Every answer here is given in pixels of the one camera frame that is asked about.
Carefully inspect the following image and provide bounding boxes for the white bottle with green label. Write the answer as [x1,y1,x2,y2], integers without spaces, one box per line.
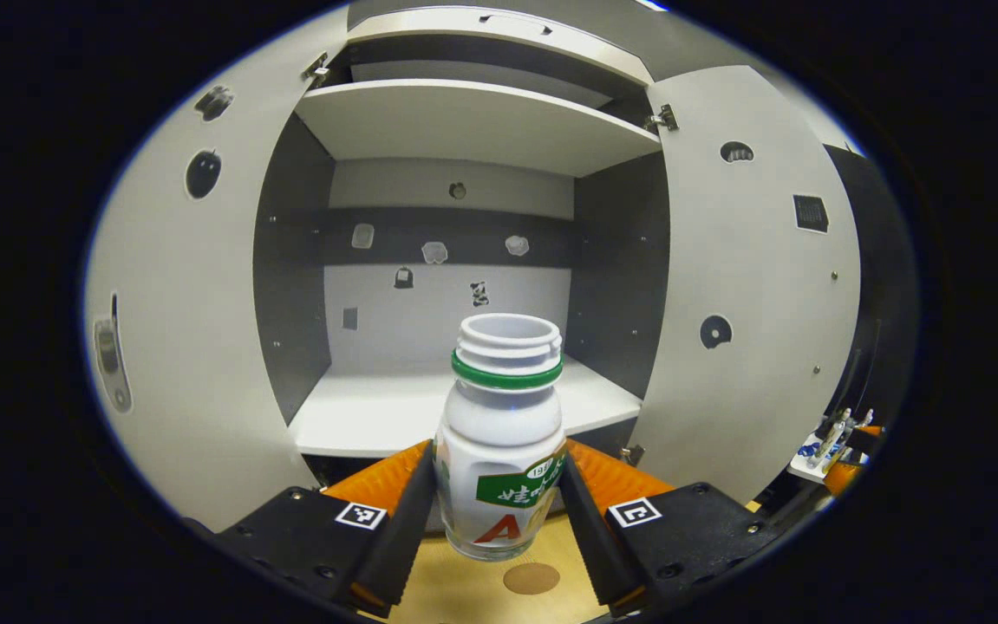
[432,313,569,562]

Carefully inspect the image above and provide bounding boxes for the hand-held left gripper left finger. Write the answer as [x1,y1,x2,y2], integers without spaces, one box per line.
[182,439,439,618]

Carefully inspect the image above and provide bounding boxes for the round brown coaster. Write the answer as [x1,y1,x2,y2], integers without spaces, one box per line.
[503,563,562,595]

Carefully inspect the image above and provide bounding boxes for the white cabinet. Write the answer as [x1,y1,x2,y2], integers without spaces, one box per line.
[253,4,673,486]

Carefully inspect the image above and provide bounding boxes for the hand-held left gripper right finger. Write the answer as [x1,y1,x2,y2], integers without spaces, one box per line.
[558,438,784,618]

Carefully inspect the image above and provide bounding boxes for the black drawer handle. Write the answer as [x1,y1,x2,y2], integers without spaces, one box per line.
[477,12,553,37]

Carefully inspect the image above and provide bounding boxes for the white cabinet drawer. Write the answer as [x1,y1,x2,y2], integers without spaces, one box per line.
[347,4,656,88]

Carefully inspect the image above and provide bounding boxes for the white tray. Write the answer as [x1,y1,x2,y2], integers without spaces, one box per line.
[789,429,851,484]

